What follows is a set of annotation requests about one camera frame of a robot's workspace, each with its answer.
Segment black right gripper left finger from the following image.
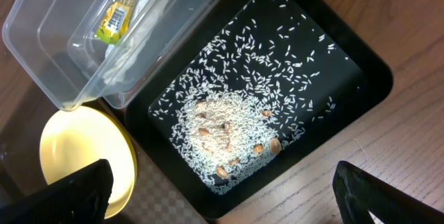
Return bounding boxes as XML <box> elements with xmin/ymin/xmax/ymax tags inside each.
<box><xmin>1</xmin><ymin>159</ymin><xmax>113</xmax><ymax>223</ymax></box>

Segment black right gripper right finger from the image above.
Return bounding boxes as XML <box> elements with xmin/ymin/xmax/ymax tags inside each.
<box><xmin>332</xmin><ymin>161</ymin><xmax>443</xmax><ymax>223</ymax></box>

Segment white napkin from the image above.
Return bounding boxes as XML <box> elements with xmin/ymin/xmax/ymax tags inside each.
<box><xmin>101</xmin><ymin>0</ymin><xmax>171</xmax><ymax>86</ymax></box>

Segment green yellow snack wrapper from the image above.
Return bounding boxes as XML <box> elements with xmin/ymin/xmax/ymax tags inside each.
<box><xmin>96</xmin><ymin>0</ymin><xmax>138</xmax><ymax>44</ymax></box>

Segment black waste tray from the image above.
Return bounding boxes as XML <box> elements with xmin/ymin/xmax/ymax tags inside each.
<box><xmin>125</xmin><ymin>0</ymin><xmax>393</xmax><ymax>219</ymax></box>

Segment yellow plate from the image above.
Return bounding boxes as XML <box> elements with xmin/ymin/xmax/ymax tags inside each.
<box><xmin>40</xmin><ymin>106</ymin><xmax>137</xmax><ymax>218</ymax></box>

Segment dark brown tray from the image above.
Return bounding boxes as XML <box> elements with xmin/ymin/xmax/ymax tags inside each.
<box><xmin>1</xmin><ymin>76</ymin><xmax>204</xmax><ymax>223</ymax></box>

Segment rice and nuts pile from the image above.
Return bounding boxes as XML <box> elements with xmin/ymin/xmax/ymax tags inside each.
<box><xmin>148</xmin><ymin>0</ymin><xmax>359</xmax><ymax>195</ymax></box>

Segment clear plastic bin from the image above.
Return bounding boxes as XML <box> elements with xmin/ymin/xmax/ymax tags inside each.
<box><xmin>2</xmin><ymin>0</ymin><xmax>220</xmax><ymax>111</ymax></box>

